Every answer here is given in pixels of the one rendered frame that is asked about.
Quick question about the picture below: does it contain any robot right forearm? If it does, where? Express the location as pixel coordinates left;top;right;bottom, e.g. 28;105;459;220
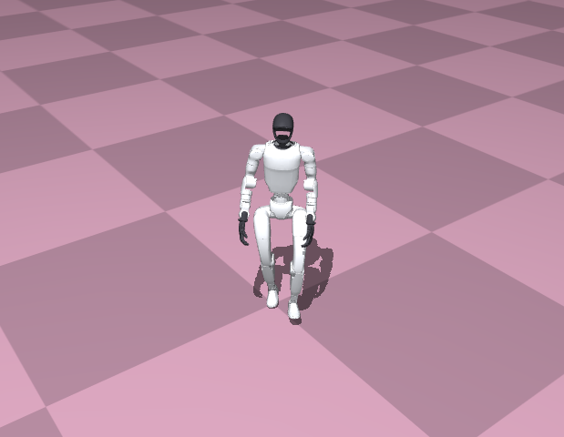
239;177;252;218

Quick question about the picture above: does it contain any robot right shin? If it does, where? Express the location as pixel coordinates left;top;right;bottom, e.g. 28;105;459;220
261;264;275;291

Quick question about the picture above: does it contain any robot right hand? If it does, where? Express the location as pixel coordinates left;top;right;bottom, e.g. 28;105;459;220
238;211;249;246

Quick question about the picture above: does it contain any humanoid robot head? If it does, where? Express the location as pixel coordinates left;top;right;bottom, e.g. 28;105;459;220
272;113;293;150

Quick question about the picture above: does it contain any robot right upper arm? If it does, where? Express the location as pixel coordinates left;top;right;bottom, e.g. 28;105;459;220
245;144;265;188

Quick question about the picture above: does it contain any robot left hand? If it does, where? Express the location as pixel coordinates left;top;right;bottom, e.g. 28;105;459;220
301;214;316;248

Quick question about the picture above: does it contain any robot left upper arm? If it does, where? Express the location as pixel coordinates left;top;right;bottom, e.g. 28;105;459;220
300;146;317;191

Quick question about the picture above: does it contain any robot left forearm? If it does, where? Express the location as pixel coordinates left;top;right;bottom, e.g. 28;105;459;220
305;180;318;222

